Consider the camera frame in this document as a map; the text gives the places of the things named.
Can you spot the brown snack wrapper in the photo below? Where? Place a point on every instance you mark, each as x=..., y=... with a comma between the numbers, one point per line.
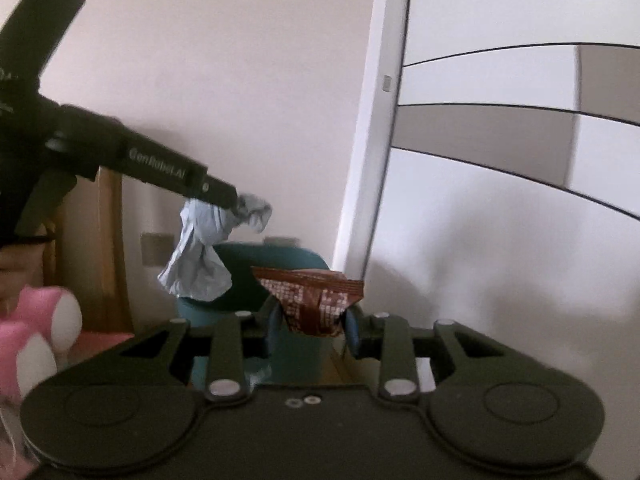
x=310, y=300

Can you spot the beige wall socket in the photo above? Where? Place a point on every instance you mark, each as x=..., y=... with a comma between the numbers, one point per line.
x=157, y=249

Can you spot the pink and white plush toy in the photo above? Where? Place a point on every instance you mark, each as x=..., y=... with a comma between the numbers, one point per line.
x=30, y=340

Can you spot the white and grey sliding door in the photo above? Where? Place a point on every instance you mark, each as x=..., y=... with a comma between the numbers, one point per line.
x=500, y=260

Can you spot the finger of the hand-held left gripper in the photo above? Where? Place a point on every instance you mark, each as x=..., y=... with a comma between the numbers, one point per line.
x=220, y=191

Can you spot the person's left hand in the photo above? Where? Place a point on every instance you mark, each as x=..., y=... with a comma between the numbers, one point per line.
x=17, y=267

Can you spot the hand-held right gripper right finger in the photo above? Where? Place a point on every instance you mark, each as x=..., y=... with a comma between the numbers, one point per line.
x=353, y=332

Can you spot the teal bin with deer print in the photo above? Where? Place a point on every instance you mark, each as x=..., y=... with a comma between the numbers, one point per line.
x=240, y=260

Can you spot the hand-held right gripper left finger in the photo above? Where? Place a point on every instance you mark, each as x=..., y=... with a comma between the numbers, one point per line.
x=274, y=327

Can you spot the grey paper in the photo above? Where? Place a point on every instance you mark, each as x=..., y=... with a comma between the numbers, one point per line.
x=200, y=260

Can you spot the white door frame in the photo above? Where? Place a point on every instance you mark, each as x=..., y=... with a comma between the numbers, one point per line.
x=370, y=160

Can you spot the small grey door latch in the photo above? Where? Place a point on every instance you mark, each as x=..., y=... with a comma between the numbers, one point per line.
x=386, y=83

